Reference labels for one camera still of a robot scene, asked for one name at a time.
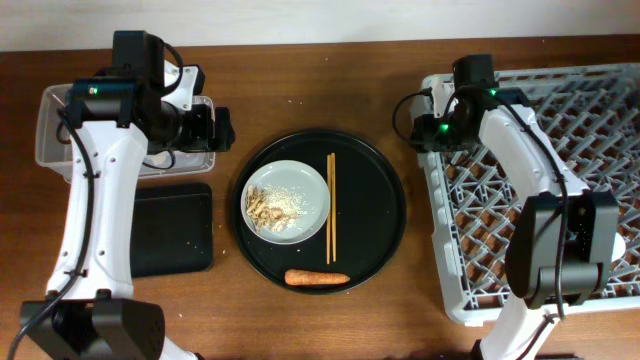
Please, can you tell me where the blue cup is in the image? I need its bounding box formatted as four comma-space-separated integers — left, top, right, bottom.
611, 233, 626, 262

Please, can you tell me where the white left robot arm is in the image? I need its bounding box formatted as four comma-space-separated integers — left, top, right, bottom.
8, 77, 235, 359

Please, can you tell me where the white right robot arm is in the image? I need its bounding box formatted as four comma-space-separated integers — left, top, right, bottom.
407, 54, 622, 359

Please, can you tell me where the grey dishwasher rack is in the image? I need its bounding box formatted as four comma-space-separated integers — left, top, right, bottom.
418, 63, 639, 326

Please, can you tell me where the clear plastic waste bin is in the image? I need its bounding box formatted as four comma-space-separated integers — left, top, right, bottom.
35, 84, 215, 183

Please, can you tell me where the black rectangular tray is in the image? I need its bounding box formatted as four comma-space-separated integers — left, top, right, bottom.
130, 183, 213, 278

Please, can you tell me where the light grey plate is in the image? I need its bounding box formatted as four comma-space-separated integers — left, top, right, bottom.
240, 160, 329, 245

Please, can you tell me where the round black serving tray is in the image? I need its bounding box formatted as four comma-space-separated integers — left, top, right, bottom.
229, 129, 407, 295

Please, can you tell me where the left wooden chopstick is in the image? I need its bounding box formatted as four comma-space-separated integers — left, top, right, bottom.
326, 154, 332, 265

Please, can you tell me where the wooden chopstick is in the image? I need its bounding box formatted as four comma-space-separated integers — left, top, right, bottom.
329, 153, 337, 262
326, 154, 332, 265

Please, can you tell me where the right wooden chopstick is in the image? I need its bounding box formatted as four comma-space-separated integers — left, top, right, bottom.
329, 153, 337, 262

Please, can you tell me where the orange carrot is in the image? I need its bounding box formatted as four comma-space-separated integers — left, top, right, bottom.
285, 269, 350, 286

